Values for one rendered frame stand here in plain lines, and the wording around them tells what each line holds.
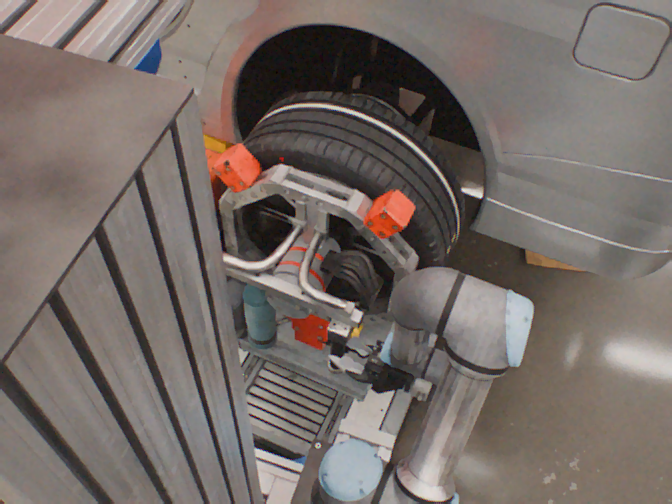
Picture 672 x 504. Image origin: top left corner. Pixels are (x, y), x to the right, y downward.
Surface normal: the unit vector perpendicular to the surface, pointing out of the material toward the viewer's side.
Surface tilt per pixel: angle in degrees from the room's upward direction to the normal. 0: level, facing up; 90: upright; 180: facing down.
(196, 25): 90
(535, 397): 0
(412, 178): 36
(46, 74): 0
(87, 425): 90
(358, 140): 8
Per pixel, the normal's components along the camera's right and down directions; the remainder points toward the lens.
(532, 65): -0.41, 0.73
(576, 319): 0.04, -0.58
